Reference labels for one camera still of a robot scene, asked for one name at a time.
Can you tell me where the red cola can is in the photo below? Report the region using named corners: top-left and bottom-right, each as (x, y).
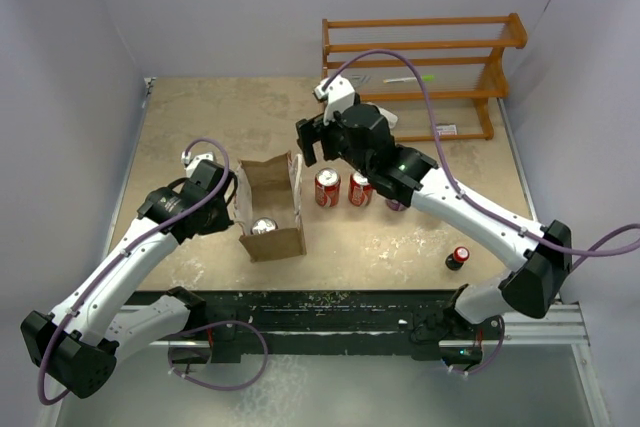
top-left (314, 168), bottom-right (341, 208)
top-left (348, 171), bottom-right (373, 207)

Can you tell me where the purple Fanta can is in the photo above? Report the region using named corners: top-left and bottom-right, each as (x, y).
top-left (386, 199), bottom-right (406, 211)
top-left (250, 217), bottom-right (278, 235)

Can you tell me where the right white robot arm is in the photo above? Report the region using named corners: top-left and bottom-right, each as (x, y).
top-left (296, 104), bottom-right (571, 338)

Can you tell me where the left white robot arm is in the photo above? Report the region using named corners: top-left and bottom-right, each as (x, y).
top-left (20, 154), bottom-right (238, 399)

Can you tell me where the white stapler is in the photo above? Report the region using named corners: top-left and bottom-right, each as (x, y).
top-left (378, 107), bottom-right (398, 130)

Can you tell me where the small red label card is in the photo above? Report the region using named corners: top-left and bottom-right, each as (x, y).
top-left (436, 124), bottom-right (458, 136)

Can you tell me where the orange wooden shelf rack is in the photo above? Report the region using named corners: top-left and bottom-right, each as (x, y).
top-left (321, 13), bottom-right (528, 142)

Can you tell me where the dark bottle with red cap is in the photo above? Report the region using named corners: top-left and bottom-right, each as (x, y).
top-left (445, 246), bottom-right (470, 271)

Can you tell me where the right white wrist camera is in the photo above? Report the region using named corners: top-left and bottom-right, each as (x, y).
top-left (312, 75), bottom-right (360, 126)

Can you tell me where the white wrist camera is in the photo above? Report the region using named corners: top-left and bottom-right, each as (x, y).
top-left (312, 75), bottom-right (360, 126)
top-left (181, 151), bottom-right (216, 178)

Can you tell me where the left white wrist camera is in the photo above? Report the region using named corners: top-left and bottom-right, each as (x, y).
top-left (181, 151), bottom-right (216, 178)

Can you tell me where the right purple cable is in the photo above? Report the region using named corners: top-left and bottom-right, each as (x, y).
top-left (319, 49), bottom-right (640, 378)

